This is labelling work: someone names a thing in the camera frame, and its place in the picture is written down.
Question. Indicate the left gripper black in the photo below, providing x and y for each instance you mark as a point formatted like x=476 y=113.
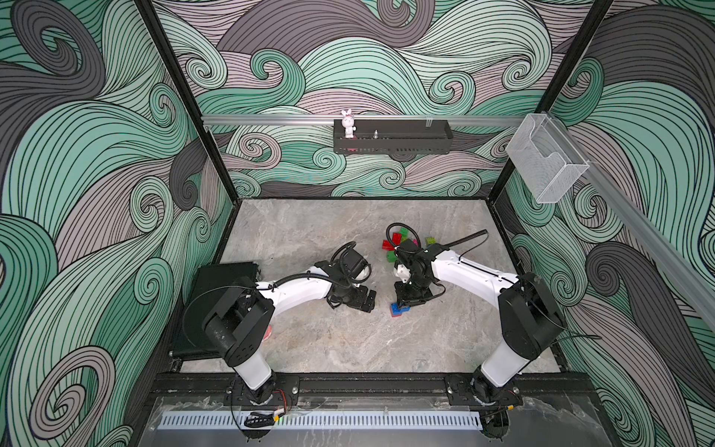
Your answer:
x=359 y=300

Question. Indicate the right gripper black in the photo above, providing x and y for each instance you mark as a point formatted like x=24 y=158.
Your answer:
x=403 y=299

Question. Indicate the blue lego brick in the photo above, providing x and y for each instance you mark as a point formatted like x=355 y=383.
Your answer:
x=397 y=310

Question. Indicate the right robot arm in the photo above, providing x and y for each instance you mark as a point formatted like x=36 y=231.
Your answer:
x=528 y=317

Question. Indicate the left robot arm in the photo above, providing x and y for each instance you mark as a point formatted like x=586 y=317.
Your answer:
x=229 y=311

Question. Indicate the red lego brick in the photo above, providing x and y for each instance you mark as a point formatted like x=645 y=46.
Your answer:
x=391 y=243

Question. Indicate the pink white small toy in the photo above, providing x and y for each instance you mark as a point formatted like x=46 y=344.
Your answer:
x=268 y=332

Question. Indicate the white rabbit figurine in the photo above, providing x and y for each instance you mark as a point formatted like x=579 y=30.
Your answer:
x=348 y=123

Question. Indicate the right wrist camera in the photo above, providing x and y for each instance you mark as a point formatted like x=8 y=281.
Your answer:
x=402 y=273

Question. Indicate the black wall shelf tray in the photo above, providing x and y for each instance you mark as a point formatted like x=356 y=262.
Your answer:
x=393 y=137

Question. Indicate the clear plastic wall box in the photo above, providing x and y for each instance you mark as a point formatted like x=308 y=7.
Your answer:
x=547 y=157

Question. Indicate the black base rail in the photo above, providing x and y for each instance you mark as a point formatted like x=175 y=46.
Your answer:
x=458 y=388

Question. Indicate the white slotted cable duct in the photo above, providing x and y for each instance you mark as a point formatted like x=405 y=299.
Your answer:
x=327 y=420

